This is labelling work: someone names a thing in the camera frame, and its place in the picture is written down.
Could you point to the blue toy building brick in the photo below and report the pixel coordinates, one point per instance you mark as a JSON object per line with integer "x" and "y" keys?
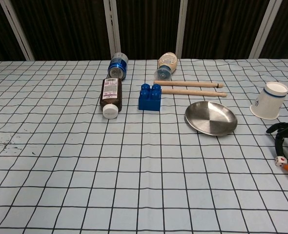
{"x": 149, "y": 101}

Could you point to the white metal frame bar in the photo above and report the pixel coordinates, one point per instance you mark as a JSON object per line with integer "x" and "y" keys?
{"x": 112, "y": 29}
{"x": 17, "y": 31}
{"x": 262, "y": 29}
{"x": 181, "y": 29}

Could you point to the white paper cup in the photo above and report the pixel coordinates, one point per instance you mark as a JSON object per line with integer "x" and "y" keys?
{"x": 268, "y": 102}

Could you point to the brown bottle white cap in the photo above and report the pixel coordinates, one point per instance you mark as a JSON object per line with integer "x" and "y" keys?
{"x": 111, "y": 97}

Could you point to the small white die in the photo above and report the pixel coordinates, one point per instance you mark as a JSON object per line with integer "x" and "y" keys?
{"x": 280, "y": 161}

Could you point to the round metal plate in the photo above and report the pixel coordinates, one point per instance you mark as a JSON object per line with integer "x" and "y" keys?
{"x": 211, "y": 118}

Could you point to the light blue checkered tablecloth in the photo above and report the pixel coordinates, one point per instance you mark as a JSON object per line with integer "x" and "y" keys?
{"x": 109, "y": 170}

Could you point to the wooden stick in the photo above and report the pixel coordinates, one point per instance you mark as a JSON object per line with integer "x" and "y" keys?
{"x": 195, "y": 92}
{"x": 190, "y": 84}

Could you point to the clear bottle blue label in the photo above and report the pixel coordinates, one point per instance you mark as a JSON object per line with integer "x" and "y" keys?
{"x": 118, "y": 67}

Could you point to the beige squeeze sauce bottle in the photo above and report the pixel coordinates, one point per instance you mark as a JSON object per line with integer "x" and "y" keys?
{"x": 168, "y": 64}

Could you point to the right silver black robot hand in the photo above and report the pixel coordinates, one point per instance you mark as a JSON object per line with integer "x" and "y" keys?
{"x": 284, "y": 129}

